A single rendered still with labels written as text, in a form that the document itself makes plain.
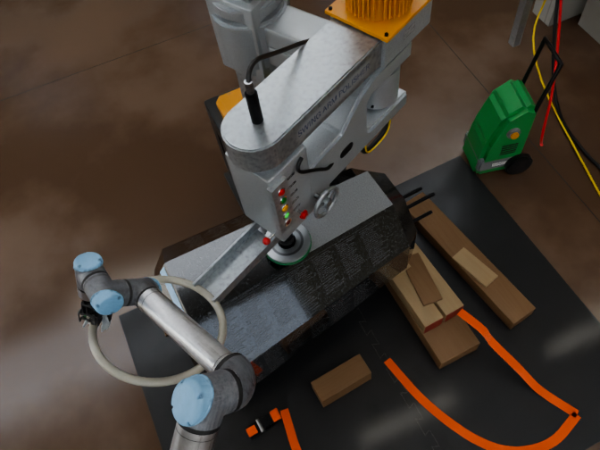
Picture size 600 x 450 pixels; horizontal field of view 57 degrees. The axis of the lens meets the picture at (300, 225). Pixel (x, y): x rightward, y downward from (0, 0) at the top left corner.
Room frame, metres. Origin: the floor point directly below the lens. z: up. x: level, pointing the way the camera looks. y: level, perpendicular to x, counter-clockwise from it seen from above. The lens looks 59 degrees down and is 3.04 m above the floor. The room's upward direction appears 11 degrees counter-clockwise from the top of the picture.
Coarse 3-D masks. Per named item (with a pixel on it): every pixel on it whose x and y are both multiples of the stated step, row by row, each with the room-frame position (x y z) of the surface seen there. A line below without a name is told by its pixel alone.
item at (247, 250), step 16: (256, 224) 1.22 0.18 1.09; (240, 240) 1.16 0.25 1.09; (256, 240) 1.17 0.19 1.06; (272, 240) 1.13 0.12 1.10; (224, 256) 1.10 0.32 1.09; (240, 256) 1.10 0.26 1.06; (256, 256) 1.07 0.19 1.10; (208, 272) 1.04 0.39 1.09; (224, 272) 1.04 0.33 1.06; (240, 272) 1.01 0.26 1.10; (208, 288) 0.99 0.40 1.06; (224, 288) 0.95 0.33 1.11
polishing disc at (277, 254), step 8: (296, 232) 1.28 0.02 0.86; (304, 232) 1.27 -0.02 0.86; (296, 240) 1.24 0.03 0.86; (304, 240) 1.23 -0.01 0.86; (272, 248) 1.22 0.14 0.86; (280, 248) 1.22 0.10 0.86; (296, 248) 1.20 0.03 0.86; (304, 248) 1.19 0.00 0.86; (272, 256) 1.18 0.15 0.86; (280, 256) 1.18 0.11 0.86; (288, 256) 1.17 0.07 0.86; (296, 256) 1.16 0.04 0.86
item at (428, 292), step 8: (416, 256) 1.35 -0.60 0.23; (408, 264) 1.31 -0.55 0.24; (416, 264) 1.31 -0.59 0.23; (424, 264) 1.30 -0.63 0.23; (400, 272) 1.27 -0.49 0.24; (408, 272) 1.27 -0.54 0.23; (416, 272) 1.26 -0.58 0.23; (424, 272) 1.25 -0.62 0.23; (416, 280) 1.21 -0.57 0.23; (424, 280) 1.20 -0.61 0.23; (432, 280) 1.19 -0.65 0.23; (416, 288) 1.17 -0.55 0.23; (424, 288) 1.16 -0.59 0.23; (432, 288) 1.15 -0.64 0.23; (424, 296) 1.11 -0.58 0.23; (432, 296) 1.10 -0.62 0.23; (440, 296) 1.09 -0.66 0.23; (424, 304) 1.07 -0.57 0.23
